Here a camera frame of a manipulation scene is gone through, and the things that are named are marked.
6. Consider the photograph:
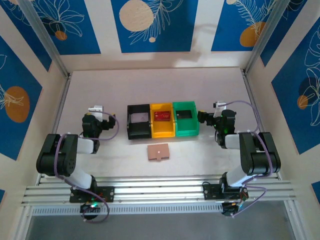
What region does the black plastic bin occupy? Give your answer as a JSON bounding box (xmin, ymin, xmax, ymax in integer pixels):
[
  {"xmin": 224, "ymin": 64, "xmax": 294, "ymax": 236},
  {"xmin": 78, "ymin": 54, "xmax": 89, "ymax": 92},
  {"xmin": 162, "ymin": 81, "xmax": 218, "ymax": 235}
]
[{"xmin": 126, "ymin": 104, "xmax": 153, "ymax": 140}]

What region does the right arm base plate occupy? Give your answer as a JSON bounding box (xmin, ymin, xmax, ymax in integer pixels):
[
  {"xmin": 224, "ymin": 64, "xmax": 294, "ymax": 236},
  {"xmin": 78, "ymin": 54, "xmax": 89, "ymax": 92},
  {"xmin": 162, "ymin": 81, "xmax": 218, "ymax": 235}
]
[{"xmin": 202, "ymin": 182, "xmax": 248, "ymax": 201}]

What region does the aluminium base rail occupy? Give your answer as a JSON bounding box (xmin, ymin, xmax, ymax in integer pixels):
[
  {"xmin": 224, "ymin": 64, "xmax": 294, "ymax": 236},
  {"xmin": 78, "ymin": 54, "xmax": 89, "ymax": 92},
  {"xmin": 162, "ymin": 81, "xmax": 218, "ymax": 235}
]
[{"xmin": 21, "ymin": 175, "xmax": 298, "ymax": 206}]

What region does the aluminium side rail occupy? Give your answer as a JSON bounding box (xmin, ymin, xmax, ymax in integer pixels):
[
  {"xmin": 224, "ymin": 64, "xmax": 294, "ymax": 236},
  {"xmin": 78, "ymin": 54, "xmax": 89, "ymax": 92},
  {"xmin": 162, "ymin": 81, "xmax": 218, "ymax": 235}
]
[
  {"xmin": 37, "ymin": 72, "xmax": 73, "ymax": 186},
  {"xmin": 241, "ymin": 69, "xmax": 281, "ymax": 180}
]

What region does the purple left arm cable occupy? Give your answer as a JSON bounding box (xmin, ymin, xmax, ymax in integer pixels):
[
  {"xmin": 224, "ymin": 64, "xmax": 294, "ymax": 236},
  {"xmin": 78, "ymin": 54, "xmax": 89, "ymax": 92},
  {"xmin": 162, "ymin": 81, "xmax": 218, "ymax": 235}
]
[{"xmin": 53, "ymin": 111, "xmax": 120, "ymax": 223}]

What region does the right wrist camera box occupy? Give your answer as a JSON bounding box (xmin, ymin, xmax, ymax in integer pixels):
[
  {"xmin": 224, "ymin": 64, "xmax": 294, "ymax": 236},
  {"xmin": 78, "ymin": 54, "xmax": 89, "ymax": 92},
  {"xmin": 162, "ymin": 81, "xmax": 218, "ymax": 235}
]
[{"xmin": 212, "ymin": 100, "xmax": 228, "ymax": 112}]

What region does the slotted grey cable duct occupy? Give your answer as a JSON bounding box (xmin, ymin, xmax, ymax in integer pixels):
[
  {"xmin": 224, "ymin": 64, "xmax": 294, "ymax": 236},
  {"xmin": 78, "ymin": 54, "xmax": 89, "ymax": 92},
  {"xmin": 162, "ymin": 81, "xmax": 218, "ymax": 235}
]
[{"xmin": 31, "ymin": 202, "xmax": 225, "ymax": 216}]

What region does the black VIP card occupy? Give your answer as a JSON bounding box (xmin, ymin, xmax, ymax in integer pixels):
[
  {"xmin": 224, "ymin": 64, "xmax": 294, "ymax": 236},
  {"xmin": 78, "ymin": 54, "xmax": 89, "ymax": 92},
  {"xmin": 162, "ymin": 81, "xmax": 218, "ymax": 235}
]
[{"xmin": 176, "ymin": 109, "xmax": 193, "ymax": 119}]

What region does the yellow plastic bin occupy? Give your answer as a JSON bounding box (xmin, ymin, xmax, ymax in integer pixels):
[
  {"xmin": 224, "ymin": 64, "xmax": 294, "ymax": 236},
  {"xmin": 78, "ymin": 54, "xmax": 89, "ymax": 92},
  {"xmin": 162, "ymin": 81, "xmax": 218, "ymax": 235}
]
[{"xmin": 149, "ymin": 103, "xmax": 176, "ymax": 139}]

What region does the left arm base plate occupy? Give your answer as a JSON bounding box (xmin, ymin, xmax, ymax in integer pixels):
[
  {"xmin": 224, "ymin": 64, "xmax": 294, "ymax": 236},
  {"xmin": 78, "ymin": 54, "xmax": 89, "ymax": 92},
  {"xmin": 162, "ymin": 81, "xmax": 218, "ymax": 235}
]
[{"xmin": 69, "ymin": 186, "xmax": 115, "ymax": 203}]

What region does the silver white card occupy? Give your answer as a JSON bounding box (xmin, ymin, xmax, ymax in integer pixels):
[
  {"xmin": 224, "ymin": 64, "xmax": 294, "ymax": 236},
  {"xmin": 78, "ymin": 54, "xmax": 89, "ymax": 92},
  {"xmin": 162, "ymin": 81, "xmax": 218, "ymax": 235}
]
[{"xmin": 131, "ymin": 112, "xmax": 149, "ymax": 123}]

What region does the aluminium frame post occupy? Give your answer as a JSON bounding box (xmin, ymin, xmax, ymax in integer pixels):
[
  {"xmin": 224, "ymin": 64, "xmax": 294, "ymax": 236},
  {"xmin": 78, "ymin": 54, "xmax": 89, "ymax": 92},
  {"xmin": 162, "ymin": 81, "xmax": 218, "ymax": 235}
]
[
  {"xmin": 17, "ymin": 0, "xmax": 71, "ymax": 78},
  {"xmin": 241, "ymin": 0, "xmax": 296, "ymax": 76}
]

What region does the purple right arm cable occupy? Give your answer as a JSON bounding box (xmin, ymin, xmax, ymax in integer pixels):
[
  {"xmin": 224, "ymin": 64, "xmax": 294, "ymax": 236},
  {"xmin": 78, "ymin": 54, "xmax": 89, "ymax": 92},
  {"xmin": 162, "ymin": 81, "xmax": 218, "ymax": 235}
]
[{"xmin": 223, "ymin": 99, "xmax": 273, "ymax": 220}]

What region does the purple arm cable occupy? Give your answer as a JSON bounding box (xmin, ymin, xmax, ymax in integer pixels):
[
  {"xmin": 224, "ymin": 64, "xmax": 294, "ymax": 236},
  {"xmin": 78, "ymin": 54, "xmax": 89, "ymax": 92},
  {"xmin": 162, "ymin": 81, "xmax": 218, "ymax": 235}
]
[
  {"xmin": 223, "ymin": 99, "xmax": 273, "ymax": 220},
  {"xmin": 53, "ymin": 111, "xmax": 120, "ymax": 223}
]

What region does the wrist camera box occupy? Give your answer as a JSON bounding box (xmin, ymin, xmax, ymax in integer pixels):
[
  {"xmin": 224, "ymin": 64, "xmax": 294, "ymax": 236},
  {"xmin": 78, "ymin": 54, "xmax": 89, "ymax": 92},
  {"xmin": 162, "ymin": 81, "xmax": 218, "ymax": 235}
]
[
  {"xmin": 212, "ymin": 100, "xmax": 228, "ymax": 112},
  {"xmin": 87, "ymin": 104, "xmax": 105, "ymax": 123}
]

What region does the green plastic bin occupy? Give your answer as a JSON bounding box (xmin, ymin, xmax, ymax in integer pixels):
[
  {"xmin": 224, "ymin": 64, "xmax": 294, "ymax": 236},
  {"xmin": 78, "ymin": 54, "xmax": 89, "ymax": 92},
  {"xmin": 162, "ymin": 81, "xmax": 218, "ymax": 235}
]
[{"xmin": 172, "ymin": 100, "xmax": 200, "ymax": 138}]

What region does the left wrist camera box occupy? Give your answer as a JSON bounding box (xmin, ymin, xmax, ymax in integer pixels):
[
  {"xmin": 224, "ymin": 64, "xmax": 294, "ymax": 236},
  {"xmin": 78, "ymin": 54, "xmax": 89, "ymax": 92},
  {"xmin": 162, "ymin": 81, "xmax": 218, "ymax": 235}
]
[{"xmin": 87, "ymin": 104, "xmax": 105, "ymax": 123}]

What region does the red VIP card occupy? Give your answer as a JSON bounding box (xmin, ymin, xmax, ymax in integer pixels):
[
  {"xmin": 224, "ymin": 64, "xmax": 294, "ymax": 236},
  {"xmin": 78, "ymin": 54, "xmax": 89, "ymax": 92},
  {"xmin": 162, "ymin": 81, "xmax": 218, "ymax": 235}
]
[{"xmin": 153, "ymin": 110, "xmax": 172, "ymax": 122}]

